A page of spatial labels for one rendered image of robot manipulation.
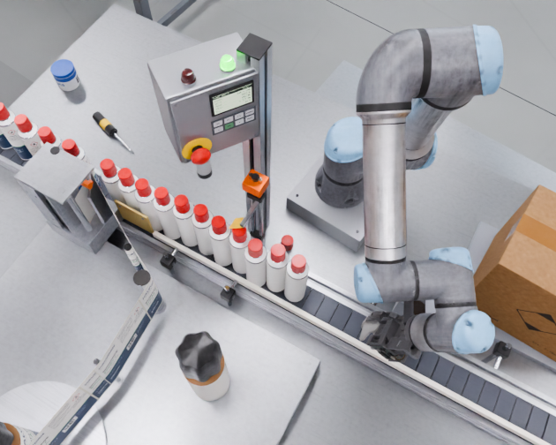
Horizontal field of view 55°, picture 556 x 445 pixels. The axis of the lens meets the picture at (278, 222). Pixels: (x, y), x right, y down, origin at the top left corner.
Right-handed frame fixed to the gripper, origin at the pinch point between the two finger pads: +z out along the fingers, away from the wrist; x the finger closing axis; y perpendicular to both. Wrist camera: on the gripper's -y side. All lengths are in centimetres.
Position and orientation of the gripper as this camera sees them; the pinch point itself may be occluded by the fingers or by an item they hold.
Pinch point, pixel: (367, 325)
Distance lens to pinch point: 130.6
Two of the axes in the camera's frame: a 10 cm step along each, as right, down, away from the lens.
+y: -4.9, 7.7, -4.1
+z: -4.5, 1.8, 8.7
